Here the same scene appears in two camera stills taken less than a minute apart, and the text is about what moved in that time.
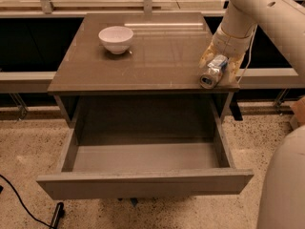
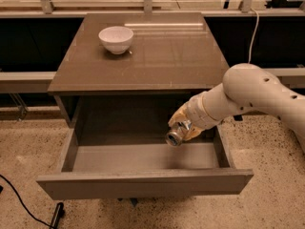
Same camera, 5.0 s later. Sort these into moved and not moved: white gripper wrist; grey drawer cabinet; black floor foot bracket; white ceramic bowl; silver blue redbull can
Moved: white gripper wrist; silver blue redbull can
Not moved: white ceramic bowl; grey drawer cabinet; black floor foot bracket
